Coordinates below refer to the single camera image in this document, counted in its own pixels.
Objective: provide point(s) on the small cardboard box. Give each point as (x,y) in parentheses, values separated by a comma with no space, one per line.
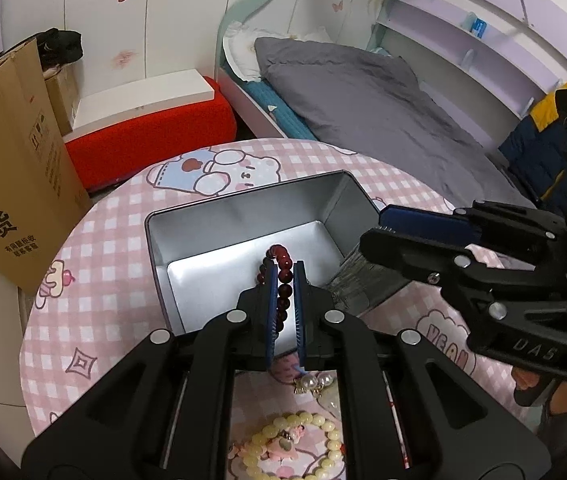
(60,95)

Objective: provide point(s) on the white board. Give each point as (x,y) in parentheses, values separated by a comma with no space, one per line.
(138,95)

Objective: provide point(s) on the pink flower hair clip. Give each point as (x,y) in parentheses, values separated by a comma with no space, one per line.
(283,446)

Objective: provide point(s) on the person's right hand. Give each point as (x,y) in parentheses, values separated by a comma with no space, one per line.
(526,386)

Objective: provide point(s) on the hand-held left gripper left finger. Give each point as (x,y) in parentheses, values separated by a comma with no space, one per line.
(271,310)

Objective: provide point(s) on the large cardboard box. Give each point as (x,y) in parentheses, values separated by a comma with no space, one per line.
(13,160)

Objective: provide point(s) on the white teal bed frame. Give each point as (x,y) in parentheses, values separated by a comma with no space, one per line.
(243,95)

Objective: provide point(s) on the teal quilted blanket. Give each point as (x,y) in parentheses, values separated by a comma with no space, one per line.
(273,105)

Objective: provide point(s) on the grey blanket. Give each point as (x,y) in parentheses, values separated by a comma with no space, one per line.
(363,100)

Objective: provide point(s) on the small butterfly wall sticker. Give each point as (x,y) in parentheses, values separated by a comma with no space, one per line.
(337,6)

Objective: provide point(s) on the pearl earring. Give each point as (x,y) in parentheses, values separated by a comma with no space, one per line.
(323,380)
(306,384)

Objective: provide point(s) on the pink checked cartoon tablecloth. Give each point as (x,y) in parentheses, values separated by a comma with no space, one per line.
(113,260)

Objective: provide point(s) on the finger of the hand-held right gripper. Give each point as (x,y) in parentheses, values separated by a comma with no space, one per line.
(428,222)
(403,255)

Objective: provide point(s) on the silver metal tin box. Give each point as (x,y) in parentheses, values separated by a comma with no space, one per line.
(223,270)

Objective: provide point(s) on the purple wall shelf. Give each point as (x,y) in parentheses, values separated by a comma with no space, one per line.
(438,35)

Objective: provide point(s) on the red ottoman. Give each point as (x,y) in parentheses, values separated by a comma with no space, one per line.
(153,145)

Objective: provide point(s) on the white pillow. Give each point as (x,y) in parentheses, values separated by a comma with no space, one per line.
(238,52)

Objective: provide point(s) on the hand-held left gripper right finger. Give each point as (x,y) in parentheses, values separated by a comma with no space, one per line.
(299,310)

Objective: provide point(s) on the small blue box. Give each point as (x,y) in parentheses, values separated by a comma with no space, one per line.
(478,27)

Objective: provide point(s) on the black cloth bundle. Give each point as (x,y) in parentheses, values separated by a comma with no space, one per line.
(60,45)

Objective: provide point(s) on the navy yellow jacket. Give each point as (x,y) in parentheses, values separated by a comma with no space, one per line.
(528,150)

